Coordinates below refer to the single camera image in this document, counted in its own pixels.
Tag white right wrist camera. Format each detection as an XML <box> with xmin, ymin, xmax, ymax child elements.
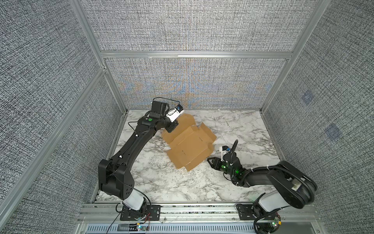
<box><xmin>220</xmin><ymin>146</ymin><xmax>231</xmax><ymax>162</ymax></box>

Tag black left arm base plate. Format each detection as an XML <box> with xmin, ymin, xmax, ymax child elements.
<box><xmin>120</xmin><ymin>205</ymin><xmax>162</xmax><ymax>222</ymax></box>

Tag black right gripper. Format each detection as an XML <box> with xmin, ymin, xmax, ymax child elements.
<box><xmin>206</xmin><ymin>156</ymin><xmax>235</xmax><ymax>179</ymax></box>

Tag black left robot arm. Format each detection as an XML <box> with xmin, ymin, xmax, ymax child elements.
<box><xmin>98</xmin><ymin>97</ymin><xmax>184</xmax><ymax>217</ymax></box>

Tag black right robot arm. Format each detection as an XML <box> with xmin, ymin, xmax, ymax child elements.
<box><xmin>207</xmin><ymin>152</ymin><xmax>318</xmax><ymax>220</ymax></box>

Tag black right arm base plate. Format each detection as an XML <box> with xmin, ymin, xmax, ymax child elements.
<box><xmin>236</xmin><ymin>203</ymin><xmax>280</xmax><ymax>221</ymax></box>

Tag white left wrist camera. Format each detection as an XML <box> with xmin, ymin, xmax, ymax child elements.
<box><xmin>166</xmin><ymin>104</ymin><xmax>184</xmax><ymax>122</ymax></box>

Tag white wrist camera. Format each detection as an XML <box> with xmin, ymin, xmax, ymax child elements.
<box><xmin>166</xmin><ymin>104</ymin><xmax>184</xmax><ymax>122</ymax></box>
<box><xmin>220</xmin><ymin>146</ymin><xmax>231</xmax><ymax>162</ymax></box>

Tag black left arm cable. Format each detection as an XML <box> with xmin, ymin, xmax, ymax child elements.
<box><xmin>106</xmin><ymin>97</ymin><xmax>181</xmax><ymax>234</ymax></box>

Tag brown cardboard box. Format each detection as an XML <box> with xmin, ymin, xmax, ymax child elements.
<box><xmin>161</xmin><ymin>114</ymin><xmax>217</xmax><ymax>171</ymax></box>

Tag aluminium enclosure frame bars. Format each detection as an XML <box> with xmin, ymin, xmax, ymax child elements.
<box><xmin>1</xmin><ymin>1</ymin><xmax>329</xmax><ymax>226</ymax></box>

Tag aluminium front rail frame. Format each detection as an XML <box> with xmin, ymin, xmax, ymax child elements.
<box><xmin>73</xmin><ymin>202</ymin><xmax>328</xmax><ymax>234</ymax></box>

